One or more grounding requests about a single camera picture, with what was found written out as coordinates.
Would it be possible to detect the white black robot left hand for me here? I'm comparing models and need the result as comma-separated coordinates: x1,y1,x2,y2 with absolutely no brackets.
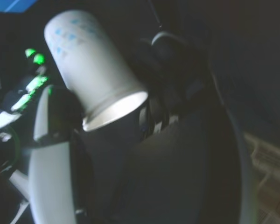
28,31,260,224

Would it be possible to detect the white paper cup blue print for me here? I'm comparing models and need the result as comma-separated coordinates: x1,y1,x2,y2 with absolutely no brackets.
42,9,148,132

